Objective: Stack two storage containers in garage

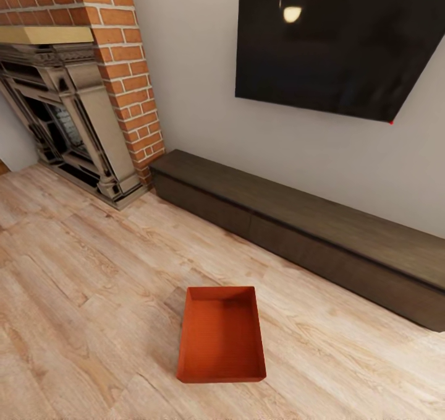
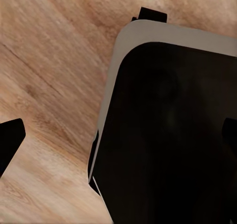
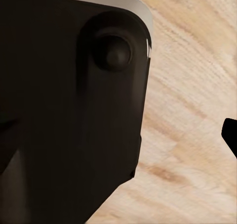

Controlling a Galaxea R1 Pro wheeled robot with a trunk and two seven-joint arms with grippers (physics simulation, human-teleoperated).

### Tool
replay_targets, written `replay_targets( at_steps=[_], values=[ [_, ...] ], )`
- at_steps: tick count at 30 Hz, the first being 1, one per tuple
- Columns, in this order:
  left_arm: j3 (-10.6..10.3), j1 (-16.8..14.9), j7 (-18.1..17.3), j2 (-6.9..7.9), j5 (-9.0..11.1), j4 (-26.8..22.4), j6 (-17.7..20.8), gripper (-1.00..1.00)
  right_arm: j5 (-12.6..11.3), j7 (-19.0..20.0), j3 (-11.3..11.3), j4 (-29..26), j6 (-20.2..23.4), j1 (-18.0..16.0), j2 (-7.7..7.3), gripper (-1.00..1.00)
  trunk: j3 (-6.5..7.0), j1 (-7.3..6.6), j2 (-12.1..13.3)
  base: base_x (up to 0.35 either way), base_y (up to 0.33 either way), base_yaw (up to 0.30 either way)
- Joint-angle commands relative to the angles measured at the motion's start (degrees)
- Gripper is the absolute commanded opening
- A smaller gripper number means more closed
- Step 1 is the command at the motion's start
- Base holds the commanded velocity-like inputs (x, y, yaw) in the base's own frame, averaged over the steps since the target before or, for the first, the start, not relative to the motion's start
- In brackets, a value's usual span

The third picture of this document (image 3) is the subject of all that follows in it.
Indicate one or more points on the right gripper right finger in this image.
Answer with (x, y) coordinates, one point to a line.
(229, 134)

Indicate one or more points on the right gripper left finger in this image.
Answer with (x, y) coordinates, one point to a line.
(12, 134)

